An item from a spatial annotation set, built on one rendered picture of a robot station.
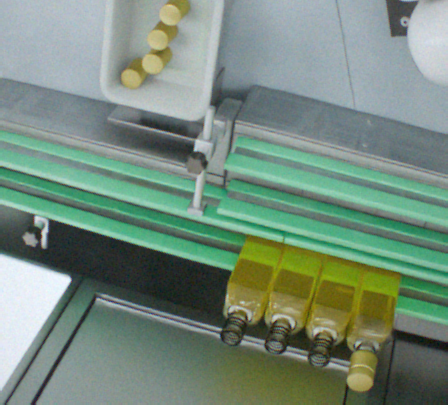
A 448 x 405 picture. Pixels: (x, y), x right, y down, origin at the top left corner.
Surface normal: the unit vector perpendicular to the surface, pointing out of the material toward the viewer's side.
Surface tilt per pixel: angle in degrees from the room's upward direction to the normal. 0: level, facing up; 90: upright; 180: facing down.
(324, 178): 90
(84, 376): 90
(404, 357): 90
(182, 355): 90
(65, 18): 0
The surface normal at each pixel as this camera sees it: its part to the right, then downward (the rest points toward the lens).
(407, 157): 0.13, -0.82
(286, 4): -0.26, 0.51
